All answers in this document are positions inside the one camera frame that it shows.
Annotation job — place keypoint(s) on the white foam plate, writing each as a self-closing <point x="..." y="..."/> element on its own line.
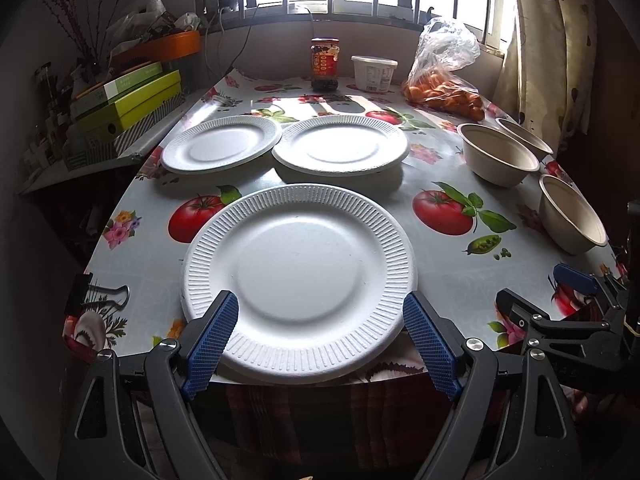
<point x="341" y="146"/>
<point x="220" y="144"/>
<point x="320" y="274"/>

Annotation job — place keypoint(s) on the beige paper bowl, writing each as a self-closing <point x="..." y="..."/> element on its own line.
<point x="568" y="217"/>
<point x="496" y="157"/>
<point x="534" y="143"/>

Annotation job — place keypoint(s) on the floral cream curtain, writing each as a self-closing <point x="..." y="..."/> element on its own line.
<point x="546" y="76"/>

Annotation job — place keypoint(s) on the red label sauce jar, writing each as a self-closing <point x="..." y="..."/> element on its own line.
<point x="324" y="60"/>

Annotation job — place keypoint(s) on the white plastic tub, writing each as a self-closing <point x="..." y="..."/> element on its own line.
<point x="373" y="74"/>

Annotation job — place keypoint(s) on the black white striped box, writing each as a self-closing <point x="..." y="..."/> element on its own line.
<point x="96" y="151"/>

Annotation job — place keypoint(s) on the plastic bag of oranges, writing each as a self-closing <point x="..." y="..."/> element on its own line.
<point x="444" y="46"/>

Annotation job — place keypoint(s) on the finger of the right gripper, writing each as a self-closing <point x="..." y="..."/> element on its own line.
<point x="604" y="290"/>
<point x="559" y="337"/>

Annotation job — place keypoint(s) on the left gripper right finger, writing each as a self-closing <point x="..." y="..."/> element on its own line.
<point x="465" y="370"/>

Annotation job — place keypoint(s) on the floral fruit print tablecloth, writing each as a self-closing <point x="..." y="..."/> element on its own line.
<point x="470" y="238"/>

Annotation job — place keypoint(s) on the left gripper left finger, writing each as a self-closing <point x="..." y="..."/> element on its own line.
<point x="176" y="370"/>

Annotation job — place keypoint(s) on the grey side shelf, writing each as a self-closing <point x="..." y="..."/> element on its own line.
<point x="132" y="146"/>

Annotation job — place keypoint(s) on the crumpled white plastic bags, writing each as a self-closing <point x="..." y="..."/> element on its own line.
<point x="148" y="19"/>

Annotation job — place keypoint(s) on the white green flat box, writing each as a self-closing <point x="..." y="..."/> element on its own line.
<point x="100" y="94"/>

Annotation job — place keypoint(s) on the black binder clip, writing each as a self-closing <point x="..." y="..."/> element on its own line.
<point x="85" y="294"/>

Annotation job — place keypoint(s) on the lime green flat box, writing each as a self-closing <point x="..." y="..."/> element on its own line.
<point x="112" y="120"/>

